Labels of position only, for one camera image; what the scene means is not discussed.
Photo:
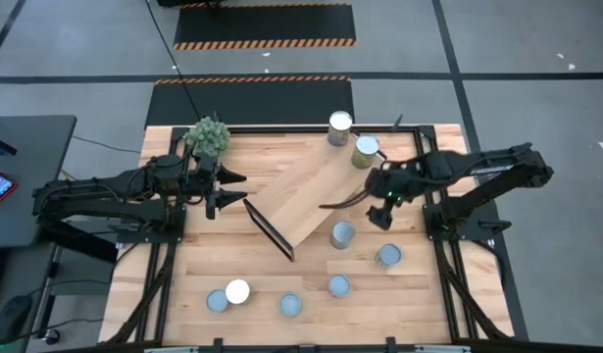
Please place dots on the black office desk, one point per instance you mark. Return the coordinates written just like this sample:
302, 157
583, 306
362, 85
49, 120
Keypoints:
31, 162

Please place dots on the green artificial plant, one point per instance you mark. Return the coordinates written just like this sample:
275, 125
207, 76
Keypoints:
208, 137

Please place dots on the black hazard-striped floor mat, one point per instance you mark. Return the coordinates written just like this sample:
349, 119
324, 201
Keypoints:
264, 24
252, 103

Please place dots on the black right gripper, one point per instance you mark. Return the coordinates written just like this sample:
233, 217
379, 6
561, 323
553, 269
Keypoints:
396, 181

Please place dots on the Corn labelled tin can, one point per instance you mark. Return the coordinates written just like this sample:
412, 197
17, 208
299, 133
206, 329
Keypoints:
389, 255

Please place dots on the dark grey side desk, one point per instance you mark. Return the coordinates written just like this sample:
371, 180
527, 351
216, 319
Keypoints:
16, 274

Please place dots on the Peach labelled tin can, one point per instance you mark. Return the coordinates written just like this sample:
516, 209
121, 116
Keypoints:
340, 122

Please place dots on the silver tin can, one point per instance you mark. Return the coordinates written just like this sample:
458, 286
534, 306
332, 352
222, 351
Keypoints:
237, 291
215, 301
339, 286

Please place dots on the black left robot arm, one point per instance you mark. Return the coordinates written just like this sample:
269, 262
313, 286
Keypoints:
100, 196

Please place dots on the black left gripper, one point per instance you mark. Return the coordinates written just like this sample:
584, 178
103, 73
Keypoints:
203, 184

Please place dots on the Peas labelled tin can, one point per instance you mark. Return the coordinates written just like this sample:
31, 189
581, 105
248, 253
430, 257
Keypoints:
342, 233

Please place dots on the teal labelled tin can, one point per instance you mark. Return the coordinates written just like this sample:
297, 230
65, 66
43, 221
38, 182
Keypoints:
290, 304

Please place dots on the black aluminium table frame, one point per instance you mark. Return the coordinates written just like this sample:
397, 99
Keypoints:
291, 130

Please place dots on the green labelled tin can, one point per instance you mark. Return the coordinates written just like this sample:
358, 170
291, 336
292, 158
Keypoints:
366, 146

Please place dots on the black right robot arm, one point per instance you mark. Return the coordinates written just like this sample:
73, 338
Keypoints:
502, 164

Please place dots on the black computer mouse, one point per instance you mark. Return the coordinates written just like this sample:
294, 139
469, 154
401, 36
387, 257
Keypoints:
12, 318

